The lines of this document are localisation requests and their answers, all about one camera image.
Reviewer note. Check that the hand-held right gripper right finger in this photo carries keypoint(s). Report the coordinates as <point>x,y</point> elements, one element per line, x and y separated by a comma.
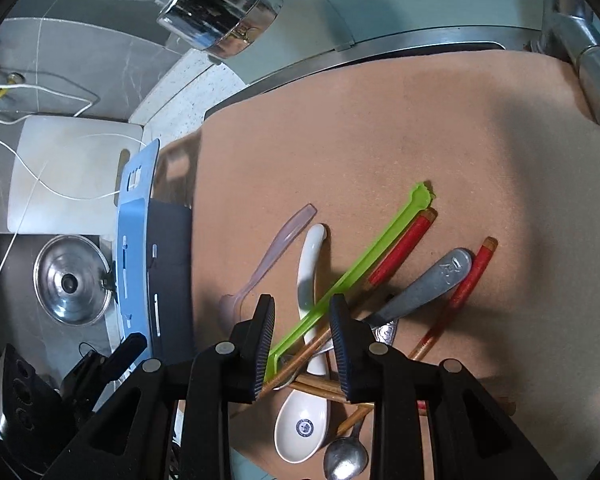
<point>341,355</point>

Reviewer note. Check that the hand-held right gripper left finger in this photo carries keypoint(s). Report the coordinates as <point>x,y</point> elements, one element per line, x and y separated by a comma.
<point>261,345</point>

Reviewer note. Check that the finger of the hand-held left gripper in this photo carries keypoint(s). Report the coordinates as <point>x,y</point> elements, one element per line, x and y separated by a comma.
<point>125,355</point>

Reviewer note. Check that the plain white ceramic spoon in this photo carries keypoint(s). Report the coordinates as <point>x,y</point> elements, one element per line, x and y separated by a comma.
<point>310,265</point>

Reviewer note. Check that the small metal spoon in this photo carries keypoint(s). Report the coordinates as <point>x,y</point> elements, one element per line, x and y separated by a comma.
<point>345,460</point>

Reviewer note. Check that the blue plastic utensil tray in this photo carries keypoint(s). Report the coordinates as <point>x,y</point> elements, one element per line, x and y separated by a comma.
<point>135,240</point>

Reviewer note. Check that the white ceramic spoon blue emblem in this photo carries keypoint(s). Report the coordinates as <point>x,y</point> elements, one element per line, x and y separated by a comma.
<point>292,435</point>

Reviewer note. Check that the stainless steel pot lid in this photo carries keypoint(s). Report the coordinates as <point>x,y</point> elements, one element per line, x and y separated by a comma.
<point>55,285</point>

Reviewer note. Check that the translucent pink plastic spoon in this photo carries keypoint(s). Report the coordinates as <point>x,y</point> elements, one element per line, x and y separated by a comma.
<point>280,240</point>

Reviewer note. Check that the white cutting board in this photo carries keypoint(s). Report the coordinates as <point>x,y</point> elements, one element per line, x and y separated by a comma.
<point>65,160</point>

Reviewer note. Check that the beige mat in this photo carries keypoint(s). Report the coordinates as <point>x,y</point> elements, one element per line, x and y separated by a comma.
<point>430,135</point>

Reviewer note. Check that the stainless steel sink rim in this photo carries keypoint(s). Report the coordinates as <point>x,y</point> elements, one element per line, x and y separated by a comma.
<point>380,42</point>

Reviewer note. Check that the chrome faucet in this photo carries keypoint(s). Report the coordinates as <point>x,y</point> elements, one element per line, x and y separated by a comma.
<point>595,75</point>

